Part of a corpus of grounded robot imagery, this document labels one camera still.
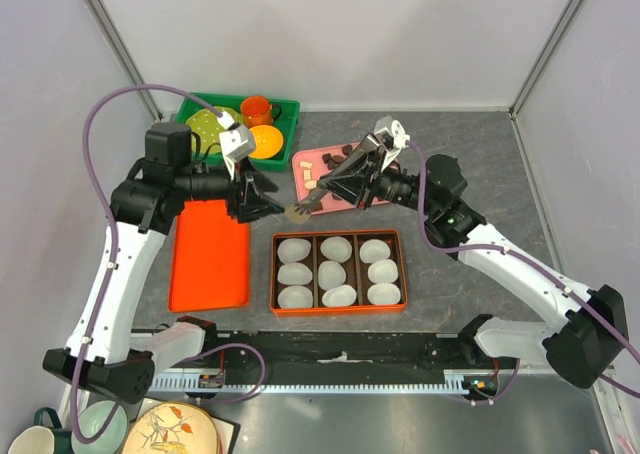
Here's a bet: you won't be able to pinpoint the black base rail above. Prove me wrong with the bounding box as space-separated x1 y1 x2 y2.
151 331 516 395

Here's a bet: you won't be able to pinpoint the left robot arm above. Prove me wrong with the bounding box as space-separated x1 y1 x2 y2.
43 122 284 404

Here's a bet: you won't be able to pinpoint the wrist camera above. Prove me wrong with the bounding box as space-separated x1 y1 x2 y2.
374 115 410 164
217 112 257 181

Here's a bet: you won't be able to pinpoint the celadon bowl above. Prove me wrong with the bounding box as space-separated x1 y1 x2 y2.
70 400 129 454

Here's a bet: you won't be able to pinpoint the green dotted plate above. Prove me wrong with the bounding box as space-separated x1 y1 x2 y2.
186 109 223 154

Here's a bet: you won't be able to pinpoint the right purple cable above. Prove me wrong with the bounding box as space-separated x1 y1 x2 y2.
409 141 640 400

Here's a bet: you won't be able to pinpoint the white green mug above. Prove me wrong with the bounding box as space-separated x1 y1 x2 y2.
8 407 73 454

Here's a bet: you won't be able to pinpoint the pink tray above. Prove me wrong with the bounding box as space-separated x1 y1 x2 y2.
292 143 411 215

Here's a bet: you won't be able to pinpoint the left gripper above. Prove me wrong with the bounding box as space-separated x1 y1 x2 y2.
176 154 285 223

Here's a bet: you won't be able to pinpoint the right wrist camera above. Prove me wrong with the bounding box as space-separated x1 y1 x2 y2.
374 115 410 164

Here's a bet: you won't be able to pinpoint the orange box lid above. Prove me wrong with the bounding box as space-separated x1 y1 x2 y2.
168 201 250 313

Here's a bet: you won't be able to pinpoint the painted bird plate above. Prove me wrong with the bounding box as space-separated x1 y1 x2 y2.
122 402 222 454

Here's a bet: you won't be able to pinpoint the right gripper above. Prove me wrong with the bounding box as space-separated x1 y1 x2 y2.
318 145 438 216

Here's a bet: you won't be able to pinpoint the metal tongs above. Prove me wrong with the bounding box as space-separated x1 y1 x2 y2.
285 133 385 224

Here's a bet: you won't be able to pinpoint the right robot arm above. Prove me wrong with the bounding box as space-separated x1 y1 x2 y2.
318 145 639 388

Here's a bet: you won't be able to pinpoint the orange mug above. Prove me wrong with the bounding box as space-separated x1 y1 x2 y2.
240 95 282 128

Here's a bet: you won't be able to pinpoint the green plastic bin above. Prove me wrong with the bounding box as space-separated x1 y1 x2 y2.
175 93 300 172

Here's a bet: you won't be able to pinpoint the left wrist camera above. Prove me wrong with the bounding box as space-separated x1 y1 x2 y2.
217 112 257 181

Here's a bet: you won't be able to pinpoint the orange chocolate box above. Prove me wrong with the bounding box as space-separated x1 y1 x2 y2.
270 229 408 317

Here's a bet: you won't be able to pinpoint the white paper cup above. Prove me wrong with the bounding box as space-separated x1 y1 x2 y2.
367 259 399 284
359 239 391 264
320 236 352 263
318 260 346 291
277 285 314 309
277 262 313 286
277 238 312 264
367 283 401 306
322 284 357 308

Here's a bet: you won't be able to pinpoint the orange bowl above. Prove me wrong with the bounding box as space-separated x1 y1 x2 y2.
249 125 284 160

